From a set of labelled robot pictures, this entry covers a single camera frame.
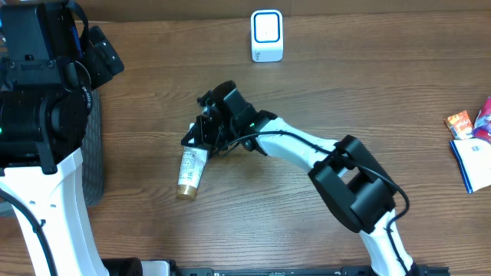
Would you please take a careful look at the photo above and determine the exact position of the dark grey plastic basket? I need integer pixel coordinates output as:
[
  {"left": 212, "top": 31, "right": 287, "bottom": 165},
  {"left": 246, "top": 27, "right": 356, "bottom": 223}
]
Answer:
[{"left": 1, "top": 89, "right": 104, "bottom": 205}]

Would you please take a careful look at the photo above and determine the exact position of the white barcode scanner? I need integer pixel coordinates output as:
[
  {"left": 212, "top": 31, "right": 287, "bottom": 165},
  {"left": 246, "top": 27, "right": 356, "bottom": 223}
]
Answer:
[{"left": 250, "top": 9, "right": 284, "bottom": 63}]

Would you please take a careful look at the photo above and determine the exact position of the red purple tissue pack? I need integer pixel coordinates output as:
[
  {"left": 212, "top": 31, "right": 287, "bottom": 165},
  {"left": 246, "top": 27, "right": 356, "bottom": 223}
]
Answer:
[{"left": 473, "top": 97, "right": 491, "bottom": 143}]

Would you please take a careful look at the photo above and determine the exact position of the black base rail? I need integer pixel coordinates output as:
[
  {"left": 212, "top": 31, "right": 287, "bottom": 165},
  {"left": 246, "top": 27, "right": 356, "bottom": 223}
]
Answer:
[{"left": 101, "top": 257, "right": 452, "bottom": 276}]

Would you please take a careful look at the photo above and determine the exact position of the orange white sticker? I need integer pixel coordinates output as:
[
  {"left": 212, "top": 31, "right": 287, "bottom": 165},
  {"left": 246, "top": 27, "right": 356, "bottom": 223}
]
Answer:
[{"left": 444, "top": 110, "right": 473, "bottom": 140}]

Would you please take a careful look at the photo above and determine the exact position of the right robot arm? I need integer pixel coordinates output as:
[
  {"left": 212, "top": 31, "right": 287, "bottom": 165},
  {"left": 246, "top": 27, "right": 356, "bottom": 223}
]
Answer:
[{"left": 181, "top": 80, "right": 417, "bottom": 275}]

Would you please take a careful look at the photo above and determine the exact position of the white tube gold cap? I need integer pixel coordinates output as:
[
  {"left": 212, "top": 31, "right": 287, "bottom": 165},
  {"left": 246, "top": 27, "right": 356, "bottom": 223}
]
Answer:
[{"left": 176, "top": 146, "right": 208, "bottom": 200}]

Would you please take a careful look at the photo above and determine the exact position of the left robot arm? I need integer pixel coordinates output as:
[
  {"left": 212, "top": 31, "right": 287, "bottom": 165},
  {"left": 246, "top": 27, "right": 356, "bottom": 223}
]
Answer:
[{"left": 1, "top": 1, "right": 130, "bottom": 275}]

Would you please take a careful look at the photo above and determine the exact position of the orange cream snack bag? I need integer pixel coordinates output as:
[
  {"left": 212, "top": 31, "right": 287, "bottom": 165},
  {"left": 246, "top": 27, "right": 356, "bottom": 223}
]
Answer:
[{"left": 450, "top": 138, "right": 490, "bottom": 194}]

